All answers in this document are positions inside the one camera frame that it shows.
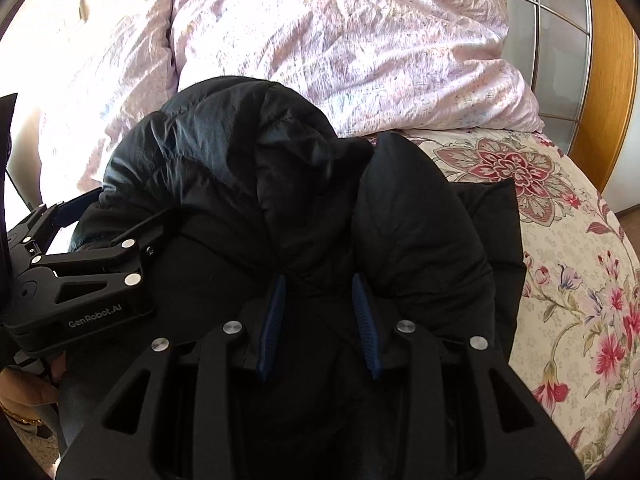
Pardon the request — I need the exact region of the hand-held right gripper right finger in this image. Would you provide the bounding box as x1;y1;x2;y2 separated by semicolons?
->
351;273;583;480

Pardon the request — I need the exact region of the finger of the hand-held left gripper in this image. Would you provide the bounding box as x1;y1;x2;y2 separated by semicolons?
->
27;206;181;312
6;187;106;263

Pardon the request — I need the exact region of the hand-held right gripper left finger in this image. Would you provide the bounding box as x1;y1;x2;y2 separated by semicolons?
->
56;274;289;480

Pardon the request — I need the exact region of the black puffer jacket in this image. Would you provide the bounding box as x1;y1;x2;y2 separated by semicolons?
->
60;76;527;480

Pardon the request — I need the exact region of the person's left hand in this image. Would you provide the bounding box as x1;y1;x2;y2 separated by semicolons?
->
0;354;69;418

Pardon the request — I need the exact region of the floral bed sheet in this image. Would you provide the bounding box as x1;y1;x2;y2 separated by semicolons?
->
400;127;640;477

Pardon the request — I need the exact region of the pink floral pillow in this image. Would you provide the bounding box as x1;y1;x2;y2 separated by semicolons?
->
170;0;546;139

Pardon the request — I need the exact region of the wooden headboard with glass panel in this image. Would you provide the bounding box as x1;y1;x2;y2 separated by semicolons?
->
470;0;640;197

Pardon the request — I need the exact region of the gold bracelet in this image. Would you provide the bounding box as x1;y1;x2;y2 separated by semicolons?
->
1;406;45;427

